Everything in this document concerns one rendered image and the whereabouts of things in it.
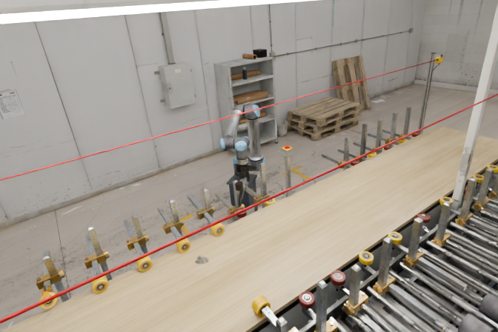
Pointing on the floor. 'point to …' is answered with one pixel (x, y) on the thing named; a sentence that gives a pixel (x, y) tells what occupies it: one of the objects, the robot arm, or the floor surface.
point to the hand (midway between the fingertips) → (246, 184)
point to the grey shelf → (230, 88)
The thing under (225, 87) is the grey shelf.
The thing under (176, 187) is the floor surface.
